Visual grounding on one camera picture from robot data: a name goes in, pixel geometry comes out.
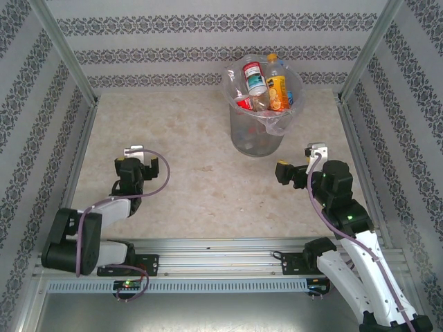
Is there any orange juice bottle orange cap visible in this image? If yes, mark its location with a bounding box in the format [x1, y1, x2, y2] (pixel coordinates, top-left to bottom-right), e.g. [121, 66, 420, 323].
[265, 53, 291, 112]

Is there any red teal label water bottle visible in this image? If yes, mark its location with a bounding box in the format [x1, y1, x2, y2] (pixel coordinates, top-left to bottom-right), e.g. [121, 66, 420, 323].
[242, 61, 271, 112]

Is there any grey mesh bin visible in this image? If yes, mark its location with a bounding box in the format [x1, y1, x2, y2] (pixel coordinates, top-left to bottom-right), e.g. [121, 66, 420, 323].
[228, 57, 305, 158]

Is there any clear plastic bin liner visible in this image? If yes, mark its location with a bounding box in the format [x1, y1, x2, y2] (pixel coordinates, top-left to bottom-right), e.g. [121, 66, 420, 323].
[221, 55, 309, 138]

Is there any right circuit board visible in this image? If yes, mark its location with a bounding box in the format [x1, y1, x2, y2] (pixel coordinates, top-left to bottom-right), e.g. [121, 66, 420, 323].
[307, 282, 332, 295]

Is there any circuit board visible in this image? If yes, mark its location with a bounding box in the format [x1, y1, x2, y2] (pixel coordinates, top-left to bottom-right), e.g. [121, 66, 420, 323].
[307, 282, 332, 295]
[113, 279, 143, 292]

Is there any left circuit board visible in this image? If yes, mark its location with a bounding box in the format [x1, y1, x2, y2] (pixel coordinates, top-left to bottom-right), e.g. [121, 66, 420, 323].
[113, 279, 143, 292]

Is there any grey metal sheet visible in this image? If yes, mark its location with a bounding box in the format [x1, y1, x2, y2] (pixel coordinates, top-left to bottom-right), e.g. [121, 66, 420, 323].
[20, 276, 426, 332]

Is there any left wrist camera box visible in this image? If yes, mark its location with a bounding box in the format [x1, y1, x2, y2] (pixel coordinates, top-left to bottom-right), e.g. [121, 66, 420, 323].
[123, 145, 145, 160]

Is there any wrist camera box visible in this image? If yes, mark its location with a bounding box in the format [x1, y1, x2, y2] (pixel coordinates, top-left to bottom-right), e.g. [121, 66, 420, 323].
[123, 145, 145, 160]
[303, 141, 329, 165]

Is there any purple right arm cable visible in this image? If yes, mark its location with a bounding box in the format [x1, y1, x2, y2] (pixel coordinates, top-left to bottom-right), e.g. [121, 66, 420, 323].
[306, 154, 418, 332]

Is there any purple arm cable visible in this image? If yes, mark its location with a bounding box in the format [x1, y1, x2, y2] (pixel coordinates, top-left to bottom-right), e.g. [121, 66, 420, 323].
[75, 147, 172, 304]
[306, 154, 418, 332]

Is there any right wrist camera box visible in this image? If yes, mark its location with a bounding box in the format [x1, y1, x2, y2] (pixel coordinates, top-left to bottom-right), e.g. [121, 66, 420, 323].
[303, 141, 329, 165]

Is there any aluminium right side rail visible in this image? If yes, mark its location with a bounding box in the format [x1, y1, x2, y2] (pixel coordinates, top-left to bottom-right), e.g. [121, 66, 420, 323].
[335, 98, 395, 250]

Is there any aluminium left side rail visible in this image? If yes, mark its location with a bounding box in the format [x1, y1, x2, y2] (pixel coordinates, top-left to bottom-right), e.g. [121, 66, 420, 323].
[46, 102, 101, 252]

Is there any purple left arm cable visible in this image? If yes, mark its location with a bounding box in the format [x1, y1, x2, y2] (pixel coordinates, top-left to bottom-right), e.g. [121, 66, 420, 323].
[75, 147, 172, 304]

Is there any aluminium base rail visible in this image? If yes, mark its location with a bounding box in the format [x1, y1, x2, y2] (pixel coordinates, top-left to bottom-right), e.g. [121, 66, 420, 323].
[33, 237, 406, 277]

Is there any aluminium left frame post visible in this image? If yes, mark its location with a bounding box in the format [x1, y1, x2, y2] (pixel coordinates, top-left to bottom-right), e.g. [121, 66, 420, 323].
[29, 0, 101, 104]

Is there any aluminium frame post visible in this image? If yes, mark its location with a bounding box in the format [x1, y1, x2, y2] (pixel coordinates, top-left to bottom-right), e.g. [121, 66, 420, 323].
[337, 0, 406, 103]
[29, 0, 101, 104]

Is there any white slotted cable duct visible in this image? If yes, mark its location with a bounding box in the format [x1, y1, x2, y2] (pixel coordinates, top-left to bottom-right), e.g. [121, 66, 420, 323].
[46, 278, 309, 295]

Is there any aluminium right frame post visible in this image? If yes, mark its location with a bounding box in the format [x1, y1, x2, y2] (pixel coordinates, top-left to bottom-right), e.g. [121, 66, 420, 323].
[337, 0, 406, 103]

